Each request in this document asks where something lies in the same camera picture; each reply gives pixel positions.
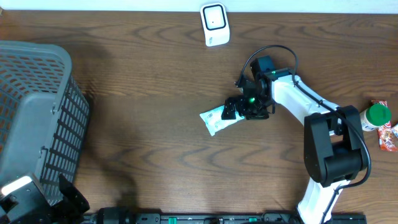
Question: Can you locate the white barcode scanner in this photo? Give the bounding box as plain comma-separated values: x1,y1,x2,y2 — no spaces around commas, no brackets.
200,2,230,47

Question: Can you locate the red snack bar wrapper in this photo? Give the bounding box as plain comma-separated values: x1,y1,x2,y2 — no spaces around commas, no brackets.
371,100,397,152

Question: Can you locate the grey plastic basket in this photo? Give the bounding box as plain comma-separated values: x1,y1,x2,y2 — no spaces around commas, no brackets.
1,40,90,205

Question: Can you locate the teal wet wipes pack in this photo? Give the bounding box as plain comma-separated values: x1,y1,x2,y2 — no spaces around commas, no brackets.
200,106,244,136

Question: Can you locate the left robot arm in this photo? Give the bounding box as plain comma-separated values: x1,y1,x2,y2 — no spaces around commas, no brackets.
1,174,136,224

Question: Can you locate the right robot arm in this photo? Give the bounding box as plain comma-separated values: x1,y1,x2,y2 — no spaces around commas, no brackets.
221,56,371,223

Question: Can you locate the green lid jar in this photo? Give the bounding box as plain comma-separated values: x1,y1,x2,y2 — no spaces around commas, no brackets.
360,103,391,132

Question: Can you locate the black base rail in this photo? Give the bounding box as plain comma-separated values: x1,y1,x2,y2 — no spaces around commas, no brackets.
82,212,366,224

